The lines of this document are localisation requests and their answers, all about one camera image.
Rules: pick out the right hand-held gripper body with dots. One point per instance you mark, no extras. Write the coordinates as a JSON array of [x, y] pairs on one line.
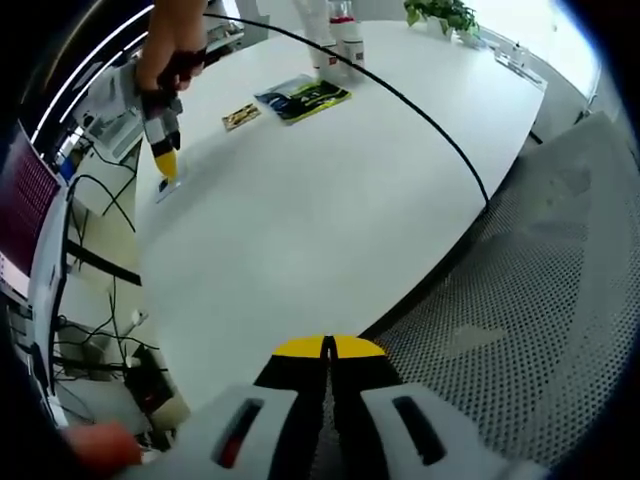
[[160, 120]]

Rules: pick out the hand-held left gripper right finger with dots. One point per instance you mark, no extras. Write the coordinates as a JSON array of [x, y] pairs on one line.
[[365, 370]]

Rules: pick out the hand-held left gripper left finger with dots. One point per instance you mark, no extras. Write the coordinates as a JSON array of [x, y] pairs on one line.
[[285, 370]]

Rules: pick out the white skincare bottle red label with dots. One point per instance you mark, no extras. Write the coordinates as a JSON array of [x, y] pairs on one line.
[[325, 62]]

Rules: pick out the person's right hand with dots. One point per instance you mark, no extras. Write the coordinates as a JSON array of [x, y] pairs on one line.
[[160, 55]]

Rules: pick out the person's left hand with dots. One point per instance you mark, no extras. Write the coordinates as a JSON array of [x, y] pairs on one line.
[[100, 442]]

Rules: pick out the small white card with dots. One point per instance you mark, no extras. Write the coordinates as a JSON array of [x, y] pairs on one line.
[[165, 192]]

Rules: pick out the gold foil packet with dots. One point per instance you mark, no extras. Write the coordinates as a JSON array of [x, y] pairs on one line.
[[242, 117]]

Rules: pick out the monitor with purple screen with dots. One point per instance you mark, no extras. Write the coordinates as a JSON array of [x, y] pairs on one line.
[[25, 200]]

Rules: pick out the green black packet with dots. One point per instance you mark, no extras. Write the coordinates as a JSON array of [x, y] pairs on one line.
[[305, 100]]

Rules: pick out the grey mesh chair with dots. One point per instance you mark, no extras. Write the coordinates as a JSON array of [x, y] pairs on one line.
[[525, 300]]

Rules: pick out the green potted plant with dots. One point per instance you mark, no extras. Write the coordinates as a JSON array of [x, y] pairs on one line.
[[440, 12]]

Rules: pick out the clear acrylic holder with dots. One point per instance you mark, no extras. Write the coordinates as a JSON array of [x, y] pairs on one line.
[[517, 65]]

